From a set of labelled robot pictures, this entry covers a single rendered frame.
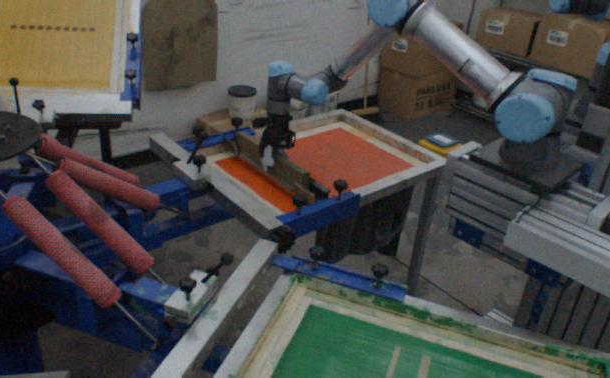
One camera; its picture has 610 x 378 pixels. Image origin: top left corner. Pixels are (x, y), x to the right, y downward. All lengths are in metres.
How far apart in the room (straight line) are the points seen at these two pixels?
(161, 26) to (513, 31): 2.77
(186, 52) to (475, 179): 2.64
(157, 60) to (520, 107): 2.80
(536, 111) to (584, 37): 3.35
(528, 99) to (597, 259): 0.39
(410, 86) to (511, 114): 3.72
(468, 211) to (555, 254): 0.32
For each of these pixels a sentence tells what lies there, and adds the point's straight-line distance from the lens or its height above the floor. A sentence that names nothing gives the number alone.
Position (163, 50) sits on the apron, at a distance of 3.78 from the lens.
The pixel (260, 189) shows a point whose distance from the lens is 1.84.
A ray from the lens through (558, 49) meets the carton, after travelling 4.77.
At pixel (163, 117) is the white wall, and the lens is 4.01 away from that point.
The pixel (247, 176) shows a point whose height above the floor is 0.95.
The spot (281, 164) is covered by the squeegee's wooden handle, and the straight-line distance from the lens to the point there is 1.80.
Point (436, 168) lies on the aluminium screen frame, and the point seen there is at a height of 0.98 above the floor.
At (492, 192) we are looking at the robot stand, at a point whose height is 1.16.
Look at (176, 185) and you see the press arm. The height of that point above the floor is 1.04.
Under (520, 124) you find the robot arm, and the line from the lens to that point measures 1.35.
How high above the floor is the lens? 1.87
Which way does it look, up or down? 29 degrees down
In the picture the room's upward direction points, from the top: 5 degrees clockwise
